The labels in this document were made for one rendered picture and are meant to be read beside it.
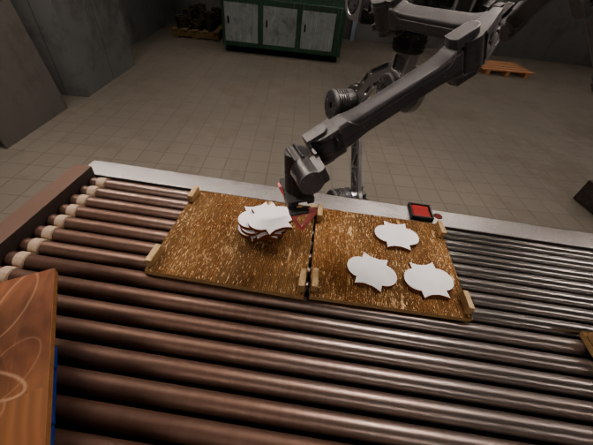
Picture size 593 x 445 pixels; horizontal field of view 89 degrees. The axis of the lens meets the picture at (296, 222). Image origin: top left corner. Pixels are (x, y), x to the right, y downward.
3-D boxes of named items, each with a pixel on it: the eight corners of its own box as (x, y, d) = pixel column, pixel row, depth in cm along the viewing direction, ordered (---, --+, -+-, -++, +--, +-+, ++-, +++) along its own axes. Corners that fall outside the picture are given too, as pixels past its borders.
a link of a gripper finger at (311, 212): (290, 237, 76) (290, 210, 70) (284, 219, 81) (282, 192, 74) (316, 232, 77) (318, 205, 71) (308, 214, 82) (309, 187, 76)
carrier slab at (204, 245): (196, 192, 103) (196, 189, 101) (315, 211, 101) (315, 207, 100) (145, 274, 77) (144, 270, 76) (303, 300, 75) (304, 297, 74)
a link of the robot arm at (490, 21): (515, 49, 69) (522, 0, 62) (468, 82, 69) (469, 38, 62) (391, 22, 100) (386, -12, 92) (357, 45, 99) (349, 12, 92)
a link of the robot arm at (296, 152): (304, 139, 69) (280, 143, 68) (315, 154, 65) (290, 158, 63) (303, 164, 74) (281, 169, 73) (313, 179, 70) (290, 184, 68)
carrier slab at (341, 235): (316, 210, 102) (317, 207, 100) (437, 227, 101) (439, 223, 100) (308, 299, 76) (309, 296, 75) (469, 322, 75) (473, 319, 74)
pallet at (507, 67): (478, 73, 601) (481, 68, 594) (462, 62, 659) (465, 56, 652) (533, 79, 608) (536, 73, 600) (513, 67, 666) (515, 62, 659)
